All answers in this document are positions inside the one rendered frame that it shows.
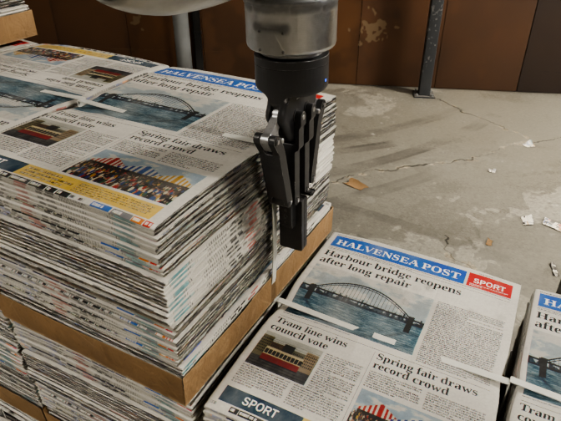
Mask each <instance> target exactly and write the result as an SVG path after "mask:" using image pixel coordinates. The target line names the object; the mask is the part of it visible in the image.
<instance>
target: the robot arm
mask: <svg viewBox="0 0 561 421"><path fill-rule="evenodd" d="M97 1H99V2H101V3H103V4H105V5H107V6H110V7H111V8H115V9H118V10H121V11H124V12H127V13H135V14H140V15H151V16H171V15H177V14H181V13H190V12H193V11H198V10H201V9H205V8H210V7H213V6H216V5H219V4H221V3H226V2H228V1H230V0H97ZM243 1H244V3H245V32H246V43H247V45H248V47H249V48H250V49H252V50H253V51H255V52H254V59H255V85H256V87H257V88H258V90H259V91H261V92H262V93H263V94H264V95H265V96H266V97H267V99H268V101H267V106H266V111H265V118H266V121H267V123H268V124H267V126H266V127H265V130H264V133H259V132H256V133H255V134H254V138H253V141H254V144H255V146H256V148H257V149H258V151H259V153H260V161H261V165H262V170H263V174H264V178H265V187H266V191H267V195H268V200H269V202H270V203H271V204H275V205H278V206H279V214H280V245H281V246H285V247H289V248H291V249H295V250H298V251H302V250H303V249H304V247H305V246H306V245H307V196H308V195H310V196H313V195H314V193H315V189H312V188H309V183H314V181H315V179H316V165H317V157H318V150H319V143H320V135H321V121H322V117H323V114H324V110H325V107H326V101H325V100H324V99H317V98H316V94H319V93H320V92H321V91H323V90H324V89H325V88H326V87H327V85H328V78H329V49H331V48H333V47H334V46H335V44H336V35H337V11H338V0H243Z"/></svg>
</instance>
